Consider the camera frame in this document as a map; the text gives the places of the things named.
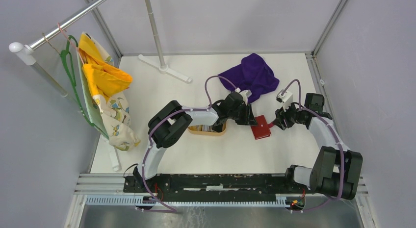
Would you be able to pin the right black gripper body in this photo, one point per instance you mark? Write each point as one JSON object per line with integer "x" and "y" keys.
{"x": 291, "y": 116}

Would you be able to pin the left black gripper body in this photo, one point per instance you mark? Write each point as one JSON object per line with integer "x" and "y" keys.
{"x": 242, "y": 117}

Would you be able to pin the red leather card holder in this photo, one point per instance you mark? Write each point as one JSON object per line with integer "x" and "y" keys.
{"x": 262, "y": 129}

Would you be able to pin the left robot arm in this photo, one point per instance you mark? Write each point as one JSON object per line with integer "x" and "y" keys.
{"x": 171, "y": 122}

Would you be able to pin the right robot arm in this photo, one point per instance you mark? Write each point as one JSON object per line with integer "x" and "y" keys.
{"x": 337, "y": 169}

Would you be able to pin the cards in tray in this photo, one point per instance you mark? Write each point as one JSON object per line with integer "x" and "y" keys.
{"x": 204, "y": 128}

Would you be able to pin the purple cloth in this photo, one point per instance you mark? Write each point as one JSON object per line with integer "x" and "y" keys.
{"x": 251, "y": 74}

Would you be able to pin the patterned cream cloth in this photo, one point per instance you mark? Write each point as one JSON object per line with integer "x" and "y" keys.
{"x": 115, "y": 114}

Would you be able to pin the yellow cloth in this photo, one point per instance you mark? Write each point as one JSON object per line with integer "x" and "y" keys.
{"x": 103, "y": 78}

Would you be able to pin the green clothes hanger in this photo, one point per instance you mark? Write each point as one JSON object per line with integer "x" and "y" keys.
{"x": 91, "y": 112}

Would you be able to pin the metal clothes rack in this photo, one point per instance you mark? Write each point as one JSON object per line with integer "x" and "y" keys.
{"x": 25, "y": 52}

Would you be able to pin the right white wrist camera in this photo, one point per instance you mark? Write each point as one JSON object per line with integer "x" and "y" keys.
{"x": 285, "y": 98}

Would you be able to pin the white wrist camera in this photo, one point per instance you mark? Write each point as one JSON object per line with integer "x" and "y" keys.
{"x": 245, "y": 94}
{"x": 285, "y": 98}

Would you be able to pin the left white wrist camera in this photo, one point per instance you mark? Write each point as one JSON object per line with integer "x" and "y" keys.
{"x": 245, "y": 94}

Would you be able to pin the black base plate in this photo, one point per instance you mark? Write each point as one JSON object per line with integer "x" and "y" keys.
{"x": 223, "y": 188}

